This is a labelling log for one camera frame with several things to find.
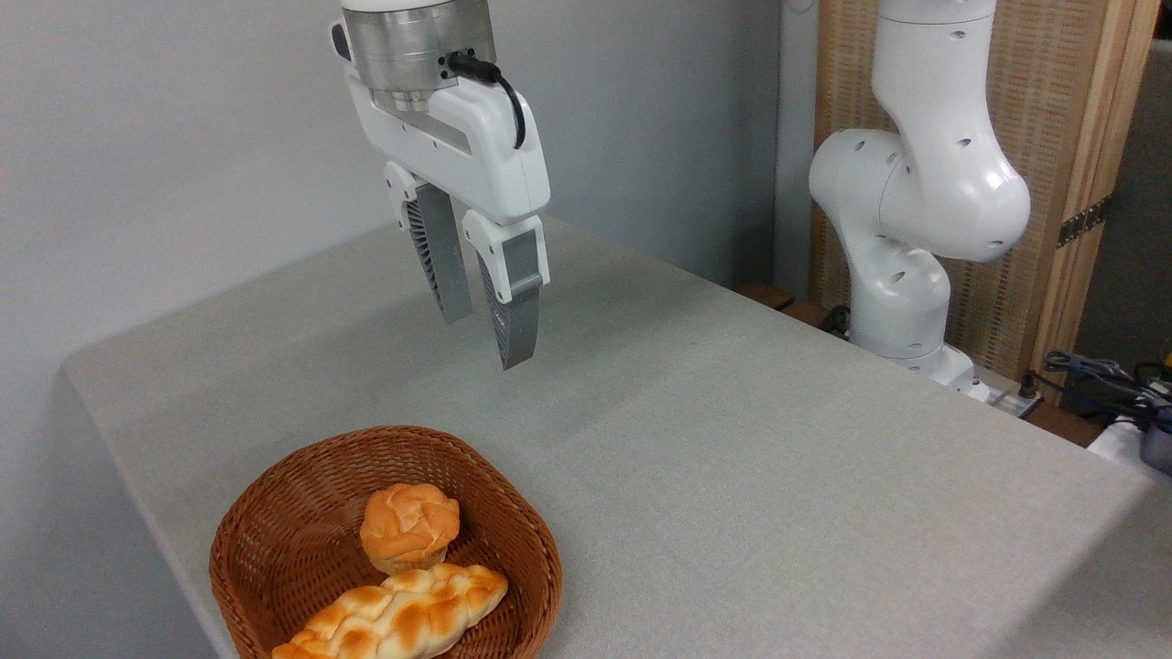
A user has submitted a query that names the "white cloth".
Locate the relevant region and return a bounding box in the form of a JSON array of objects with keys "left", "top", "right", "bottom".
[{"left": 1086, "top": 416, "right": 1145, "bottom": 470}]

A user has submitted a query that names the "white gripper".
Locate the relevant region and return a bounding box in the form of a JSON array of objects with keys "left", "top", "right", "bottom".
[{"left": 344, "top": 71, "right": 552, "bottom": 371}]

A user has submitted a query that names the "round knotted bread roll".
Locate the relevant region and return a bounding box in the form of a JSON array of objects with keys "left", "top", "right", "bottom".
[{"left": 359, "top": 483, "right": 461, "bottom": 576}]

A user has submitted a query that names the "grey blue plastic container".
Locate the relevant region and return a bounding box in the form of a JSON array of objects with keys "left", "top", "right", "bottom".
[{"left": 1139, "top": 416, "right": 1172, "bottom": 477}]

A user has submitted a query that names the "brown wicker basket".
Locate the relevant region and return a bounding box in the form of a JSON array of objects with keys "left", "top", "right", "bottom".
[{"left": 209, "top": 425, "right": 563, "bottom": 659}]

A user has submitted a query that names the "metal screen hinge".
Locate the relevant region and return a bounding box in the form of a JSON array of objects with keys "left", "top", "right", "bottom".
[{"left": 1057, "top": 193, "right": 1114, "bottom": 249}]

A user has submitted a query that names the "brown wooden foot block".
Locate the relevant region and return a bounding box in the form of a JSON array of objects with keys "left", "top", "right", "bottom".
[{"left": 738, "top": 281, "right": 798, "bottom": 312}]

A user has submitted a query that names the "long braided bread loaf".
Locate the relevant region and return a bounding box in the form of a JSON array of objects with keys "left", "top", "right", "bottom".
[{"left": 271, "top": 562, "right": 510, "bottom": 659}]

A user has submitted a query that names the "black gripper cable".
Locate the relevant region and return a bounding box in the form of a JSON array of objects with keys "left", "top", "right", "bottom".
[{"left": 446, "top": 51, "right": 528, "bottom": 151}]

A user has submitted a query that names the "blue grey cable bundle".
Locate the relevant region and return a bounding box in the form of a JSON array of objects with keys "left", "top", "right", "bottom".
[{"left": 1024, "top": 349, "right": 1172, "bottom": 424}]

